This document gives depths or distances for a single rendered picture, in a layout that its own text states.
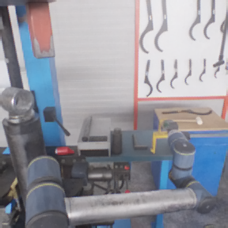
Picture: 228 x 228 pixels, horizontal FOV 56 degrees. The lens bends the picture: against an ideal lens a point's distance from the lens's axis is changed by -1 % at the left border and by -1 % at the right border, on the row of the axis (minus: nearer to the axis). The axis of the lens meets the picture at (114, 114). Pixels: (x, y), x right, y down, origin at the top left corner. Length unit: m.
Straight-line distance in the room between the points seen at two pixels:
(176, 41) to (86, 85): 1.44
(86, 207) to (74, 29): 2.64
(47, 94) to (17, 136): 0.50
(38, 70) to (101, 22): 1.67
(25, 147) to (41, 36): 0.64
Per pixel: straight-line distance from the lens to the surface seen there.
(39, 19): 1.27
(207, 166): 2.71
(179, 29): 3.25
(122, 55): 3.19
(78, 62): 3.24
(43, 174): 0.96
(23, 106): 1.39
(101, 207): 0.90
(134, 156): 1.64
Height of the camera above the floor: 2.00
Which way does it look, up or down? 24 degrees down
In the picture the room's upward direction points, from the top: 1 degrees counter-clockwise
